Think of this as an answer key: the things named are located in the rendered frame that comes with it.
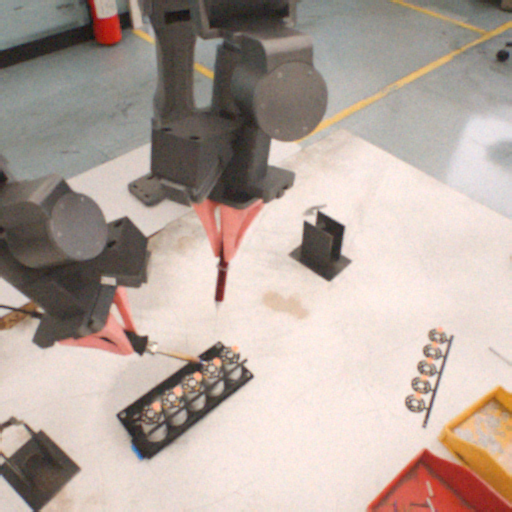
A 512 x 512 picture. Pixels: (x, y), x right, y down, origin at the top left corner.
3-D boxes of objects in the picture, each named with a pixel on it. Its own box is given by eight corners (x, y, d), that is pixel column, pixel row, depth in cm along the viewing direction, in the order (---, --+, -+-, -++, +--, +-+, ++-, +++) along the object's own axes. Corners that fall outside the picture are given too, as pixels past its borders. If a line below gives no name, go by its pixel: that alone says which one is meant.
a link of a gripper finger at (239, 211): (232, 280, 50) (244, 190, 45) (171, 256, 52) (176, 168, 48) (263, 254, 55) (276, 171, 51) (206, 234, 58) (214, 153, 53)
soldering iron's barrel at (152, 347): (197, 359, 62) (145, 344, 60) (202, 352, 61) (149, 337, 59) (195, 369, 61) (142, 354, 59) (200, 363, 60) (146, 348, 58)
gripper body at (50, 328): (119, 260, 56) (72, 214, 51) (93, 339, 49) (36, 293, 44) (74, 276, 59) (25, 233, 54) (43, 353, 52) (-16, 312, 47)
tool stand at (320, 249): (322, 261, 86) (296, 202, 82) (367, 262, 78) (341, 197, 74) (299, 280, 83) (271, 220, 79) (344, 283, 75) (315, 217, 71)
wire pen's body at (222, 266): (229, 298, 56) (242, 206, 51) (221, 305, 55) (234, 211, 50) (216, 293, 57) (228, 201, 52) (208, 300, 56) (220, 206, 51)
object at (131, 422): (149, 463, 59) (148, 459, 58) (116, 418, 63) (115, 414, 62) (255, 380, 66) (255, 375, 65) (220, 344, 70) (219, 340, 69)
